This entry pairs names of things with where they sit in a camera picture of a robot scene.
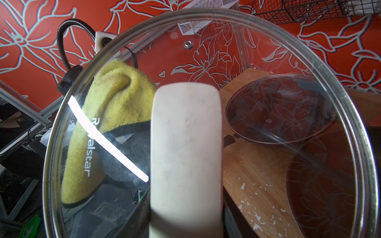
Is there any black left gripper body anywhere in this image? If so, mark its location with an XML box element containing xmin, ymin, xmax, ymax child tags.
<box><xmin>57</xmin><ymin>65</ymin><xmax>83</xmax><ymax>95</ymax></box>

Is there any yellow microfiber cloth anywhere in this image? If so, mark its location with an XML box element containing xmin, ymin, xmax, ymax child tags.
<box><xmin>61</xmin><ymin>59</ymin><xmax>156</xmax><ymax>204</ymax></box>

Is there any glass lid with beige handle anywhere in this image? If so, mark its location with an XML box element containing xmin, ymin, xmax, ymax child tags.
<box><xmin>43</xmin><ymin>9</ymin><xmax>381</xmax><ymax>238</ymax></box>

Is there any glass pot lid black knob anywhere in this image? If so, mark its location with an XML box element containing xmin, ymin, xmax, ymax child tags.
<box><xmin>225</xmin><ymin>74</ymin><xmax>337</xmax><ymax>145</ymax></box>

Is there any black frying pan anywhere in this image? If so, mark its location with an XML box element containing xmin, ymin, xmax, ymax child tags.
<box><xmin>224</xmin><ymin>135</ymin><xmax>236</xmax><ymax>147</ymax></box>

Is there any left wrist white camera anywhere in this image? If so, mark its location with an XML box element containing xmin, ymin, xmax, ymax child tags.
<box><xmin>94</xmin><ymin>31</ymin><xmax>118</xmax><ymax>54</ymax></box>

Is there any white mesh wall basket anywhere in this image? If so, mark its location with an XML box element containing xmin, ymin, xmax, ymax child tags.
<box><xmin>177</xmin><ymin>0</ymin><xmax>240</xmax><ymax>36</ymax></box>

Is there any black wire wall basket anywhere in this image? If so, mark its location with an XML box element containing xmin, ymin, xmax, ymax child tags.
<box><xmin>250</xmin><ymin>0</ymin><xmax>381</xmax><ymax>24</ymax></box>

